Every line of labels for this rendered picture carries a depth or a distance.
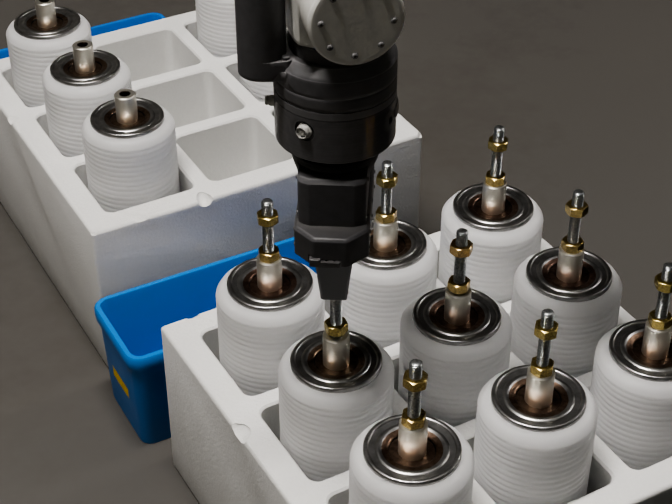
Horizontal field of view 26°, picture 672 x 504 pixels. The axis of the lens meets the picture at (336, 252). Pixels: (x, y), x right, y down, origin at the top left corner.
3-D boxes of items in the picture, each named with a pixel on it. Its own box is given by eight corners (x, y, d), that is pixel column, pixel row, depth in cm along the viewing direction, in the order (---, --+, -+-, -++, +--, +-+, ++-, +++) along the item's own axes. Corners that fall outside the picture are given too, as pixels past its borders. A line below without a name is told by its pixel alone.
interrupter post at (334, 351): (321, 374, 119) (321, 343, 117) (321, 354, 120) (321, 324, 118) (350, 374, 119) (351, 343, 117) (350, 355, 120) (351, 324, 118)
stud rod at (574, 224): (568, 257, 128) (577, 187, 124) (578, 262, 128) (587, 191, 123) (562, 262, 128) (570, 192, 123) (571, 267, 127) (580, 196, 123)
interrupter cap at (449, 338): (468, 360, 120) (468, 354, 119) (394, 324, 124) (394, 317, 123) (518, 315, 125) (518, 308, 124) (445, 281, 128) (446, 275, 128)
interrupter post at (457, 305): (460, 332, 123) (462, 301, 121) (436, 321, 124) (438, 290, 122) (476, 318, 124) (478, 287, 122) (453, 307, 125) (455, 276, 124)
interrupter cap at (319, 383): (288, 395, 116) (288, 389, 116) (291, 334, 123) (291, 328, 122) (383, 396, 116) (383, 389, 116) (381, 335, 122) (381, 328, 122)
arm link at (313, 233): (392, 271, 105) (396, 131, 98) (260, 266, 106) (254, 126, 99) (398, 174, 115) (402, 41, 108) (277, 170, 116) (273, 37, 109)
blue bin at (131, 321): (349, 304, 165) (350, 218, 158) (398, 360, 158) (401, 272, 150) (100, 389, 154) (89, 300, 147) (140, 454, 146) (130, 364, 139)
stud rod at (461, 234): (453, 307, 123) (457, 234, 118) (450, 299, 123) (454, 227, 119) (464, 306, 123) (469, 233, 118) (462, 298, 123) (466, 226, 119)
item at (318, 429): (280, 555, 126) (275, 401, 116) (284, 475, 134) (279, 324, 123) (391, 556, 126) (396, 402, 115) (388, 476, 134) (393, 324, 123)
